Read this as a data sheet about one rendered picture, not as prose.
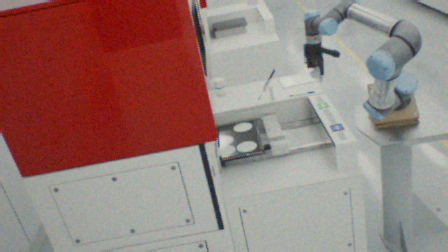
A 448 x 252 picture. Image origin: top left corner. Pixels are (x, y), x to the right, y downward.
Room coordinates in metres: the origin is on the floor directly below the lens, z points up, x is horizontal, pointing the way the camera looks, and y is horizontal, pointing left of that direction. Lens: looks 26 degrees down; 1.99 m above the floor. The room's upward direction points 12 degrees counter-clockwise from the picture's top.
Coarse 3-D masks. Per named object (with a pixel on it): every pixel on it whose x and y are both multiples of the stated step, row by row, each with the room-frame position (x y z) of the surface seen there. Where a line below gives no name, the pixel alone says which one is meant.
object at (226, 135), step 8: (224, 128) 2.16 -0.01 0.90; (232, 128) 2.13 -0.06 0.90; (224, 136) 2.06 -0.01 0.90; (232, 136) 2.04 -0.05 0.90; (240, 136) 2.03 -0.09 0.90; (248, 136) 2.01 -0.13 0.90; (256, 136) 1.99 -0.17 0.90; (224, 144) 1.98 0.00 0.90; (232, 144) 1.96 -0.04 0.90; (256, 144) 1.91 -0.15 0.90; (240, 152) 1.86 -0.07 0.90; (248, 152) 1.85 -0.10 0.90
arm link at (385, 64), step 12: (396, 36) 1.61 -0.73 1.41; (384, 48) 1.59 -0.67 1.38; (396, 48) 1.57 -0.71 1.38; (408, 48) 1.56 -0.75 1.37; (372, 60) 1.58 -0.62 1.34; (384, 60) 1.55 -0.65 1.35; (396, 60) 1.54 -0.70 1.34; (408, 60) 1.57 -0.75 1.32; (372, 72) 1.61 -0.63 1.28; (384, 72) 1.54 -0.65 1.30; (396, 72) 1.56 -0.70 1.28; (384, 84) 1.65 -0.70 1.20; (372, 96) 1.81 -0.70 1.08; (384, 96) 1.72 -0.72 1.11; (396, 96) 1.82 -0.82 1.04; (372, 108) 1.81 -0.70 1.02; (384, 108) 1.77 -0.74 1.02
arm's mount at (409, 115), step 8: (368, 88) 2.08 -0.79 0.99; (416, 104) 1.96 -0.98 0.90; (392, 112) 1.97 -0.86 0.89; (400, 112) 1.96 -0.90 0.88; (408, 112) 1.95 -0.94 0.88; (416, 112) 1.94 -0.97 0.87; (376, 120) 1.96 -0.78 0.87; (384, 120) 1.95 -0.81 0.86; (392, 120) 1.94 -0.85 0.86; (400, 120) 1.94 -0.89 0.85; (408, 120) 1.93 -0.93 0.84; (416, 120) 1.93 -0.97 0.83; (376, 128) 1.95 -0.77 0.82
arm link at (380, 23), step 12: (348, 0) 1.98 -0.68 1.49; (348, 12) 1.92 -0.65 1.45; (360, 12) 1.87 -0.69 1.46; (372, 12) 1.83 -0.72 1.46; (360, 24) 1.86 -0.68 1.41; (372, 24) 1.79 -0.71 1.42; (384, 24) 1.73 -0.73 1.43; (396, 24) 1.68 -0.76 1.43; (408, 24) 1.65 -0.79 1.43; (408, 36) 1.59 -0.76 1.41; (420, 36) 1.60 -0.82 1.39; (420, 48) 1.58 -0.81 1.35
